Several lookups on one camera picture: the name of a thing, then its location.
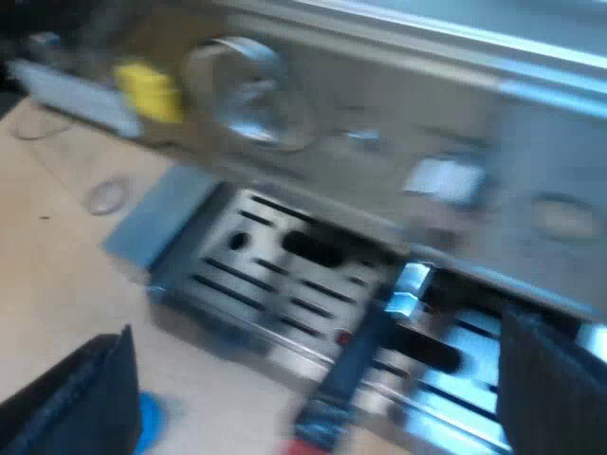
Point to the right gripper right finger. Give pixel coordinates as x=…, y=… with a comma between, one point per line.
x=555, y=393

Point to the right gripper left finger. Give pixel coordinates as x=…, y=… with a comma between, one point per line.
x=80, y=403

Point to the steel espresso machine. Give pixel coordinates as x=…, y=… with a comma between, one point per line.
x=379, y=118

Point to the bright blue tamper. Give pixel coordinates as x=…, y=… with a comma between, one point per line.
x=151, y=419

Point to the aluminium rail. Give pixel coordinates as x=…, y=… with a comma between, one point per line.
x=76, y=97

